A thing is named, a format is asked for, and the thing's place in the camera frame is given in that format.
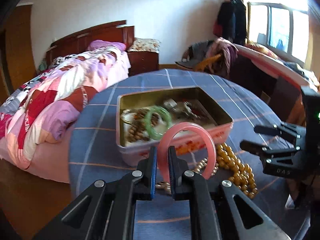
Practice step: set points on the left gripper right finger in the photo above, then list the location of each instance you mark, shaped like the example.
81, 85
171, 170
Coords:
218, 210

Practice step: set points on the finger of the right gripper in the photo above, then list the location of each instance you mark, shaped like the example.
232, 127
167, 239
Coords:
265, 151
286, 131

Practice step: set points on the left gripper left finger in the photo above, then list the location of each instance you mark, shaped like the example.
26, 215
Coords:
105, 210

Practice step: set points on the pink jade bangle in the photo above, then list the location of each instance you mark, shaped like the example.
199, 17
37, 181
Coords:
182, 146

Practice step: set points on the silver wristwatch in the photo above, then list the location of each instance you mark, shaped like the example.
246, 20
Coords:
169, 104

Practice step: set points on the green jade bangle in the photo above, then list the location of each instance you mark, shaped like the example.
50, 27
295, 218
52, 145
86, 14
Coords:
157, 121

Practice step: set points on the silver metal bangle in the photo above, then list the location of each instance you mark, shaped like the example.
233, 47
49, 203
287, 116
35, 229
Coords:
127, 116

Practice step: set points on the purple striped cloth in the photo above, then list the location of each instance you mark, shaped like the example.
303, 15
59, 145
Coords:
228, 55

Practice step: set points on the wicker armchair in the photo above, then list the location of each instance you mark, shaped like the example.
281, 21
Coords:
197, 66

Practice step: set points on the printed paper leaflet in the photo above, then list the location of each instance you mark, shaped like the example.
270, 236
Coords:
185, 111

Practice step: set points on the pink rectangular tin box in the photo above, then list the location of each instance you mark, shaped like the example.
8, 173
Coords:
132, 155

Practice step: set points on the grey garment on chair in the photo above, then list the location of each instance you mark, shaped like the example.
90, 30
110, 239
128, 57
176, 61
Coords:
196, 51

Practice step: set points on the dark hanging coats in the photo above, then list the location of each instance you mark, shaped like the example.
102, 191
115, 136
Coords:
231, 23

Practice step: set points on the bed with wooden headboard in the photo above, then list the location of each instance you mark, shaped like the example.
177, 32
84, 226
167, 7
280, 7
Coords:
50, 161

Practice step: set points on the pink patchwork quilt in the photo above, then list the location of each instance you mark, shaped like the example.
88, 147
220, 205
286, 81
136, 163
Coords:
52, 105

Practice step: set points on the dark wooden nightstand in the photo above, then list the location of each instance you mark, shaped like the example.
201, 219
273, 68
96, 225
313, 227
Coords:
143, 62

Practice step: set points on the floral cushion on nightstand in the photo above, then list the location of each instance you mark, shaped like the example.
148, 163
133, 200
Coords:
145, 45

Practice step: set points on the purple pillow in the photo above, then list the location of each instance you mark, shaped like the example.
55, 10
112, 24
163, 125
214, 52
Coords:
97, 44

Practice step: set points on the brown wooden wardrobe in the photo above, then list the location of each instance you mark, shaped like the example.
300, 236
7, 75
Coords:
17, 62

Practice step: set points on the window with white frame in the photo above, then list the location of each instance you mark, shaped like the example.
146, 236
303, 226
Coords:
282, 29

